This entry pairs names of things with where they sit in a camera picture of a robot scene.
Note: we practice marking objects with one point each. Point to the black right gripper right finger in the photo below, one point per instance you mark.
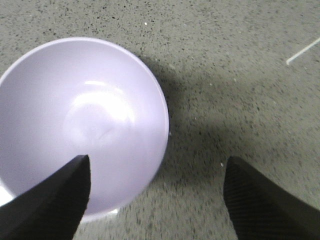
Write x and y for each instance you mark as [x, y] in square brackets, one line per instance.
[261, 210]

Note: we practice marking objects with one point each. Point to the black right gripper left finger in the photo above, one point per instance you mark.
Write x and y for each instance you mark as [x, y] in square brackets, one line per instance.
[51, 210]

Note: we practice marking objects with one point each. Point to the lilac plastic bowl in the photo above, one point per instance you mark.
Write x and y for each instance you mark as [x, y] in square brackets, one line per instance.
[82, 96]

